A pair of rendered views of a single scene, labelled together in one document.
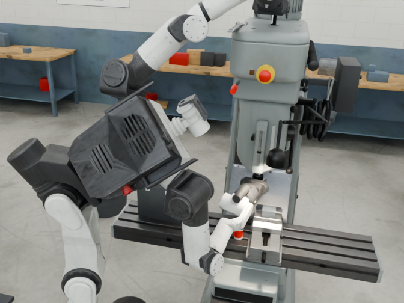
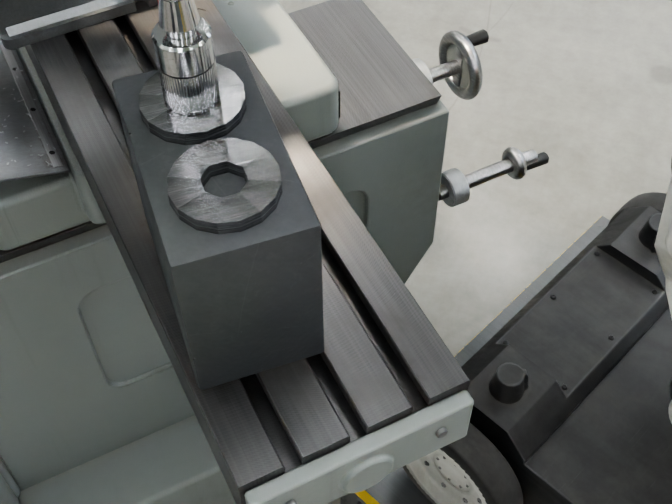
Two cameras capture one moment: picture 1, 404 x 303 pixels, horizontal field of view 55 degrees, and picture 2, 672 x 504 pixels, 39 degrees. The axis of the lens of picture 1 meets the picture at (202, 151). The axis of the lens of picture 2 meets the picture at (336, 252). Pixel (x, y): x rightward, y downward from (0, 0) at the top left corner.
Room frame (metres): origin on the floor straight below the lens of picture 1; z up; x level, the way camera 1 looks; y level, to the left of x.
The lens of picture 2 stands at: (1.88, 0.67, 1.70)
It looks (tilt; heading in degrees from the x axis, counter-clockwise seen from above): 52 degrees down; 232
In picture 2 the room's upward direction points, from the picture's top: straight up
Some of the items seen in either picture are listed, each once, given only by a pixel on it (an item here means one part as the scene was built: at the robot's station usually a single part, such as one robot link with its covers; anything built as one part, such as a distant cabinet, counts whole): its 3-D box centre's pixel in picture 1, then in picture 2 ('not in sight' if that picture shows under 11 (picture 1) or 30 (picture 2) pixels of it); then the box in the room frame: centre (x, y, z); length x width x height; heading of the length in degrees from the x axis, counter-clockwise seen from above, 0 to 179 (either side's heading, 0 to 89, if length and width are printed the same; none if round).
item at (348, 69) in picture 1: (346, 83); not in sight; (1.72, -0.64, 1.62); 0.20 x 0.09 x 0.21; 168
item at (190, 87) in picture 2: not in sight; (187, 69); (1.60, 0.14, 1.19); 0.05 x 0.05 x 0.06
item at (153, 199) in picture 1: (163, 196); (220, 215); (1.62, 0.18, 1.06); 0.22 x 0.12 x 0.20; 71
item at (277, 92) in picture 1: (269, 78); not in sight; (1.53, -0.26, 1.68); 0.34 x 0.24 x 0.10; 168
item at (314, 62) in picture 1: (310, 53); not in sight; (1.50, -0.40, 1.79); 0.45 x 0.04 x 0.04; 168
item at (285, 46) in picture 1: (271, 46); not in sight; (1.51, -0.25, 1.81); 0.47 x 0.26 x 0.16; 168
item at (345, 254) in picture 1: (240, 237); (137, 60); (1.50, -0.20, 0.92); 1.24 x 0.23 x 0.08; 78
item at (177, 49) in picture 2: not in sight; (181, 35); (1.60, 0.14, 1.22); 0.05 x 0.05 x 0.01
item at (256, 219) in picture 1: (267, 225); not in sight; (1.42, -0.30, 1.05); 0.12 x 0.06 x 0.04; 79
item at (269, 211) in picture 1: (268, 213); not in sight; (1.48, -0.31, 1.07); 0.06 x 0.05 x 0.06; 79
